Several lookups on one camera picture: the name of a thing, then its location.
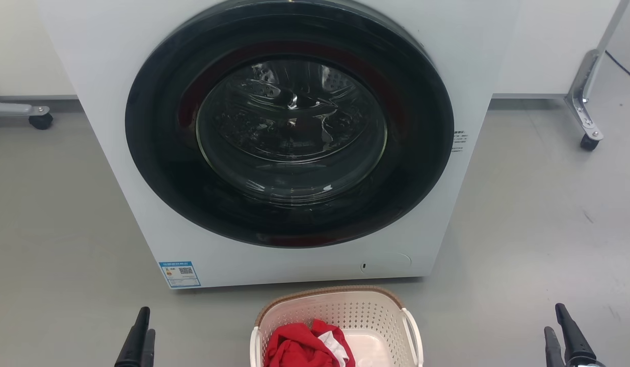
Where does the white filter cover flap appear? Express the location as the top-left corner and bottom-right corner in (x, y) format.
(360, 253), (412, 276)

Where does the black round washer door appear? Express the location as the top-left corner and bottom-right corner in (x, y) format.
(125, 0), (454, 249)

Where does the white front-load washing machine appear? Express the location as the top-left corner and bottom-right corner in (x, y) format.
(38, 0), (522, 290)

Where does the thin black floor cable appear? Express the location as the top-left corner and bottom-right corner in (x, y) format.
(605, 50), (630, 86)

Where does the blue energy label sticker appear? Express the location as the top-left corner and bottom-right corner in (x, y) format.
(159, 261), (201, 289)

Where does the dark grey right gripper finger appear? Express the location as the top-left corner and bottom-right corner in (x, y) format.
(544, 326), (565, 367)
(556, 303), (596, 363)

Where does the white garment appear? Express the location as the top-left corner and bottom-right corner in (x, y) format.
(318, 331), (350, 367)

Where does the short grey metal frame leg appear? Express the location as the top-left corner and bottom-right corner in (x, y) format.
(0, 98), (50, 118)

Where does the red garment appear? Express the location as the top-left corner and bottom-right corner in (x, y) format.
(264, 320), (356, 367)

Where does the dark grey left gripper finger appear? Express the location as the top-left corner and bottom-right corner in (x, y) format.
(140, 329), (156, 367)
(115, 307), (150, 367)

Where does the white perforated laundry basket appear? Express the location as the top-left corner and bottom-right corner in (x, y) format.
(250, 285), (424, 367)

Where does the tall grey metal frame leg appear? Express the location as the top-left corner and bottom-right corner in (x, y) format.
(565, 0), (630, 142)

